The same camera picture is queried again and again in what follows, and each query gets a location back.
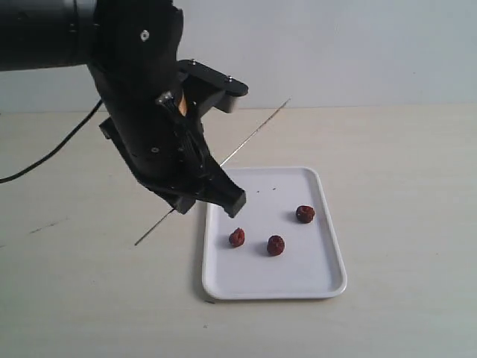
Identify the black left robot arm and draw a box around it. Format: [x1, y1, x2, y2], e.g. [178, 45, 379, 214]
[1, 1, 248, 217]

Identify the white rectangular plastic tray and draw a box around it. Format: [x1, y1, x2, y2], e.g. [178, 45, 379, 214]
[202, 167, 347, 301]

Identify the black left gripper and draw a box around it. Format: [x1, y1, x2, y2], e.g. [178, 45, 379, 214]
[88, 1, 246, 219]

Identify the thin metal skewer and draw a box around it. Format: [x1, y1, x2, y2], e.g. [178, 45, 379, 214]
[133, 97, 292, 247]

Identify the dried red fruit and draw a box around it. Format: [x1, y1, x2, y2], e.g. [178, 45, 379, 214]
[229, 227, 245, 248]
[266, 235, 285, 257]
[295, 205, 315, 224]

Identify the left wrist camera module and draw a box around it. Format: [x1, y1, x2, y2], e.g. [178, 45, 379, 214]
[177, 60, 249, 117]

